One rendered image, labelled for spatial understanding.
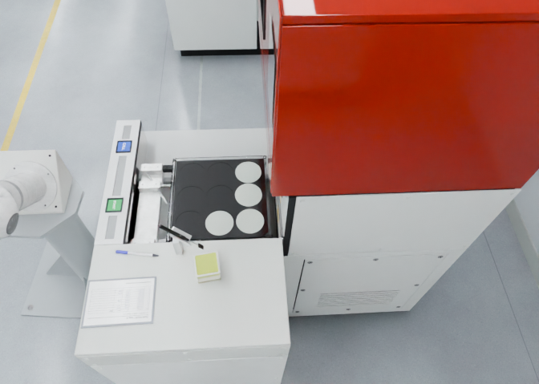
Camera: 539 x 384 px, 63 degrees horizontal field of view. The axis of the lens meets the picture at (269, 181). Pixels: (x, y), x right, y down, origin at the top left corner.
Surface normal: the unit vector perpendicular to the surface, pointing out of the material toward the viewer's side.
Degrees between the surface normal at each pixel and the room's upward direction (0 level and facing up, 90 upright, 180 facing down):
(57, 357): 0
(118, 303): 0
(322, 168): 90
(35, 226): 0
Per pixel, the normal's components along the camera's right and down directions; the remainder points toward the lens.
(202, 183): 0.03, -0.56
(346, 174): 0.06, 0.83
